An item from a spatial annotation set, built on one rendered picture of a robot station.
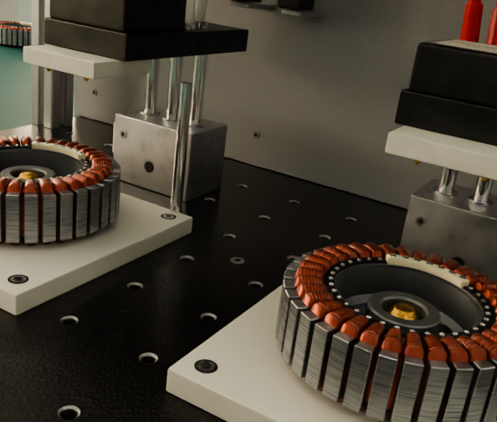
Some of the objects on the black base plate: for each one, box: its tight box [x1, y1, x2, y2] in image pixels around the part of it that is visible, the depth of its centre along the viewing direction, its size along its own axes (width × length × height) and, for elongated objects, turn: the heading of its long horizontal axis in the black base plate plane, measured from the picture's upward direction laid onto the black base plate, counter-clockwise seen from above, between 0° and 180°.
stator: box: [275, 242, 497, 422], centre depth 30 cm, size 11×11×4 cm
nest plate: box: [166, 285, 497, 422], centre depth 31 cm, size 15×15×1 cm
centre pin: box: [386, 303, 419, 321], centre depth 30 cm, size 2×2×3 cm
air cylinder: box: [400, 179, 497, 299], centre depth 42 cm, size 5×8×6 cm
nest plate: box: [0, 193, 192, 316], centre depth 41 cm, size 15×15×1 cm
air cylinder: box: [113, 107, 228, 202], centre depth 52 cm, size 5×8×6 cm
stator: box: [0, 136, 121, 245], centre depth 40 cm, size 11×11×4 cm
